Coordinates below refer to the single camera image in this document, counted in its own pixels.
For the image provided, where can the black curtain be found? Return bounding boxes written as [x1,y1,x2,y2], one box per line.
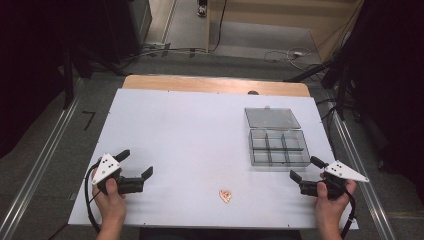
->
[0,0,108,159]
[339,0,424,194]

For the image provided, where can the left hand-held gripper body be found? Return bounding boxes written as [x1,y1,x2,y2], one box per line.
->
[91,153,146,196]

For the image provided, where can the aluminium floor rail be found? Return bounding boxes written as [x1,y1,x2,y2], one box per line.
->
[0,95,82,240]
[332,112,398,240]

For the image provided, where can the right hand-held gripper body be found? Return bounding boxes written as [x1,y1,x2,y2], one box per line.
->
[299,160,370,201]

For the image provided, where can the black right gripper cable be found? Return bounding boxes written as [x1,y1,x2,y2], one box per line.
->
[339,188,358,240]

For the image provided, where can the person's right hand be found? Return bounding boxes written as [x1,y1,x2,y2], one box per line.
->
[314,173,358,228]

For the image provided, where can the black metal stand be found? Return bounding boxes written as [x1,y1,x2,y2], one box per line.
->
[283,59,352,122]

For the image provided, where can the grey power strip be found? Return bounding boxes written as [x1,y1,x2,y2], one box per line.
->
[143,41,172,52]

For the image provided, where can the white table cover board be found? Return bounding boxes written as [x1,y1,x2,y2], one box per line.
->
[67,87,360,231]

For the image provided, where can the black cabinet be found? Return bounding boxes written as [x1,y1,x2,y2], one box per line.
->
[101,0,153,65]

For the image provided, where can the black floor cable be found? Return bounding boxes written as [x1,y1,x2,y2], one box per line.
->
[210,0,229,53]

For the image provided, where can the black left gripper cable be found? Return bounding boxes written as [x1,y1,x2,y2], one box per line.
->
[83,161,102,235]

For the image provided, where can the wooden table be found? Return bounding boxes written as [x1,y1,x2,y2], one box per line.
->
[122,74,312,98]

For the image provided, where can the clear plastic compartment box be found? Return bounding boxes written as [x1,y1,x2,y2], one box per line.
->
[244,105,312,168]

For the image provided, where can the person's left hand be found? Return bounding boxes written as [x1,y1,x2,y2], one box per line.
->
[91,168,128,231]

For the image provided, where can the light wooden partition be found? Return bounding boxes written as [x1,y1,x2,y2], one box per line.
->
[205,0,365,63]

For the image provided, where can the small orange heart-shaped piece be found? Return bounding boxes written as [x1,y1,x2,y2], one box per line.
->
[218,189,233,205]

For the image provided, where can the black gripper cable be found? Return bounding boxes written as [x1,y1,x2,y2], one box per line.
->
[83,161,102,235]
[339,188,358,240]

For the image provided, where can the white floor cable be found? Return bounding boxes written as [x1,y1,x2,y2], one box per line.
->
[264,46,313,72]

